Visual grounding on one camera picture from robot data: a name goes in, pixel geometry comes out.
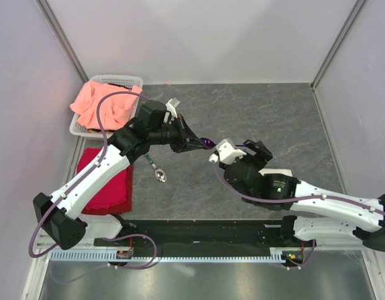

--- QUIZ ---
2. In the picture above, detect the aluminium frame post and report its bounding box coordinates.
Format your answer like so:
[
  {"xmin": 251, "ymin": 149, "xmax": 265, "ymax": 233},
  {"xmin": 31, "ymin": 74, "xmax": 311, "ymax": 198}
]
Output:
[
  {"xmin": 36, "ymin": 0, "xmax": 88, "ymax": 83},
  {"xmin": 310, "ymin": 0, "xmax": 368, "ymax": 91}
]

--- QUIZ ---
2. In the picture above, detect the green handled metal spoon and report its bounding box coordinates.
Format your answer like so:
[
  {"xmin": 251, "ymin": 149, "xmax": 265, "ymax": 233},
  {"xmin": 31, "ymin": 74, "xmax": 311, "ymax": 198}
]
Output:
[{"xmin": 145, "ymin": 154, "xmax": 167, "ymax": 183}]

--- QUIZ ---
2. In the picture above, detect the salmon pink cloth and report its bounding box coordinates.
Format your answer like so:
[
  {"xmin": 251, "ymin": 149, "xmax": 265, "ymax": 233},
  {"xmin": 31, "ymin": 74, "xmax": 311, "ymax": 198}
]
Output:
[{"xmin": 70, "ymin": 81, "xmax": 143, "ymax": 131}]

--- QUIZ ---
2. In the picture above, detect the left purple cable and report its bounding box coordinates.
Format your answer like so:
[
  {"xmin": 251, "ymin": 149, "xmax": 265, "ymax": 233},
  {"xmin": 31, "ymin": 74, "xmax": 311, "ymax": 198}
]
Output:
[{"xmin": 29, "ymin": 90, "xmax": 156, "ymax": 259}]

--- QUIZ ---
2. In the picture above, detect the red folded cloth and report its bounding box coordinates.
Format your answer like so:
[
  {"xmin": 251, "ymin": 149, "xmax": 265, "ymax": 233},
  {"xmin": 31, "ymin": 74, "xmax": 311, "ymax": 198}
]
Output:
[{"xmin": 82, "ymin": 165, "xmax": 134, "ymax": 216}]

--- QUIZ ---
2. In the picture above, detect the white cloth napkin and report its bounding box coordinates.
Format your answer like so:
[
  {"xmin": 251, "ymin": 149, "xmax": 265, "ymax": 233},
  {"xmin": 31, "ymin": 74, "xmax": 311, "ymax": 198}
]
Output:
[{"xmin": 259, "ymin": 168, "xmax": 293, "ymax": 177}]

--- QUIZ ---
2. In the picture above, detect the slotted cable duct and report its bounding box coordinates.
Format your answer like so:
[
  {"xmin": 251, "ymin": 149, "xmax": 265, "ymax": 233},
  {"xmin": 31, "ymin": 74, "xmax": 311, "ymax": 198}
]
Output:
[{"xmin": 49, "ymin": 248, "xmax": 286, "ymax": 263}]

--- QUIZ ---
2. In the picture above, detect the left aluminium frame post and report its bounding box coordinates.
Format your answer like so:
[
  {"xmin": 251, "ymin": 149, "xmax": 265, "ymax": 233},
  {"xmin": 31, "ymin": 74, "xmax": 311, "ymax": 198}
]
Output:
[{"xmin": 36, "ymin": 0, "xmax": 88, "ymax": 83}]

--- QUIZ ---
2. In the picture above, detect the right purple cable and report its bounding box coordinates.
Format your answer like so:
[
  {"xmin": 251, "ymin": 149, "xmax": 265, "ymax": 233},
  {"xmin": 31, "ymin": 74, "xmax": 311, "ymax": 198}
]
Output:
[{"xmin": 211, "ymin": 161, "xmax": 385, "ymax": 219}]

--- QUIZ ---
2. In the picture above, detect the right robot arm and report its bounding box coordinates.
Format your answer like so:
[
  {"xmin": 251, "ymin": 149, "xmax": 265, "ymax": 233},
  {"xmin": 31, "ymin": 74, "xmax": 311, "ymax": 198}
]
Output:
[{"xmin": 210, "ymin": 139, "xmax": 385, "ymax": 252}]

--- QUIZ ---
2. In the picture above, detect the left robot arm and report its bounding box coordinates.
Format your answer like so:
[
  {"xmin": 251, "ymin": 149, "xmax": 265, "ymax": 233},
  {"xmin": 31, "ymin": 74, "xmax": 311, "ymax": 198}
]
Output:
[{"xmin": 32, "ymin": 101, "xmax": 209, "ymax": 250}]

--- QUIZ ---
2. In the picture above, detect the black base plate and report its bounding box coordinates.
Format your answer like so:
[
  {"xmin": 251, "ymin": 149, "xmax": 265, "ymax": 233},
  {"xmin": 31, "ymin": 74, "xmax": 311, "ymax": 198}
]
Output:
[{"xmin": 94, "ymin": 219, "xmax": 317, "ymax": 251}]

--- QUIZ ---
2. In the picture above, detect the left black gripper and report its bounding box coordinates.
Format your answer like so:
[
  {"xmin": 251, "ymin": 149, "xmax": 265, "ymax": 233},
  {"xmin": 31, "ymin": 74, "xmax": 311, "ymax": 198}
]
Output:
[{"xmin": 149, "ymin": 114, "xmax": 206, "ymax": 153}]

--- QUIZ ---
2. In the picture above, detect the right aluminium frame post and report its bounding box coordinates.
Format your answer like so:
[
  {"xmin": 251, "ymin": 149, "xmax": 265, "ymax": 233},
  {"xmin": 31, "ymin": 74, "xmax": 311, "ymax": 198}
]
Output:
[{"xmin": 310, "ymin": 0, "xmax": 368, "ymax": 91}]

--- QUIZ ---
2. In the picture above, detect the white plastic basket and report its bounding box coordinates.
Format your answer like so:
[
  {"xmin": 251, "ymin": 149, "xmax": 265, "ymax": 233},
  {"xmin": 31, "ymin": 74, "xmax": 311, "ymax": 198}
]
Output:
[{"xmin": 69, "ymin": 74, "xmax": 143, "ymax": 139}]

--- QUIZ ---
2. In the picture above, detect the purple handled spoon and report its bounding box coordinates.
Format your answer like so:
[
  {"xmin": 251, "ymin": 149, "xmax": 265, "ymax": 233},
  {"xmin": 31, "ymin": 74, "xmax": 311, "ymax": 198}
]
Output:
[{"xmin": 200, "ymin": 136, "xmax": 248, "ymax": 150}]

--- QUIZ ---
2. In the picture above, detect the purple cable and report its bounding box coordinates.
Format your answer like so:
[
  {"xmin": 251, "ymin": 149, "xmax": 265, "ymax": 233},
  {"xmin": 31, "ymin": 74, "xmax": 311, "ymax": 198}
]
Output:
[
  {"xmin": 29, "ymin": 90, "xmax": 156, "ymax": 259},
  {"xmin": 211, "ymin": 161, "xmax": 385, "ymax": 219}
]

